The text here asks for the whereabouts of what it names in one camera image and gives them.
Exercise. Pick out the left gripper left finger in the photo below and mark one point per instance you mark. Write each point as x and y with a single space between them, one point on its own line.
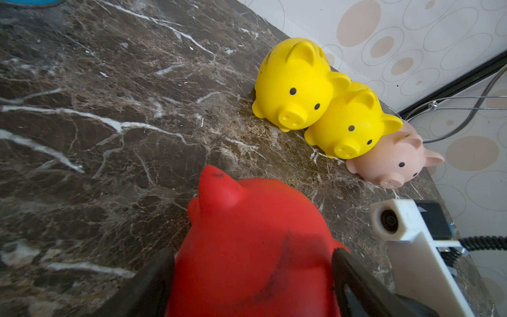
147 293

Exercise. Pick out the yellow piggy bank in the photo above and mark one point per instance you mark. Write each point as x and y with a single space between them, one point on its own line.
352 124
295 85

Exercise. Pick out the blue labelled tin can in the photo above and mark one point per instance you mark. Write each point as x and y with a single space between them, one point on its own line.
32 3

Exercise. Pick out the pink piggy bank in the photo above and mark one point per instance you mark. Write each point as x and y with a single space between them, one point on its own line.
395 160

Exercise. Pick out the red piggy bank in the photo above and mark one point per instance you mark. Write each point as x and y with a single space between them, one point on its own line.
256 247

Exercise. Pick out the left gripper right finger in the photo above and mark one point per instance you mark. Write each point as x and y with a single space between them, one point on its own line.
359 293

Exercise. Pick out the chrome wire hook stand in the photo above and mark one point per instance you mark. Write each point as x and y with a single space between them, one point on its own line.
435 106

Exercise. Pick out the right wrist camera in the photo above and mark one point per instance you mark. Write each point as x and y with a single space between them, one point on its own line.
418 268

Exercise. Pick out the yellow piggy bank back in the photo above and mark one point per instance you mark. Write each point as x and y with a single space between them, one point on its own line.
295 85

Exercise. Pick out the yellow piggy bank front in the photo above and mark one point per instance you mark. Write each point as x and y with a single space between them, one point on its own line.
352 124

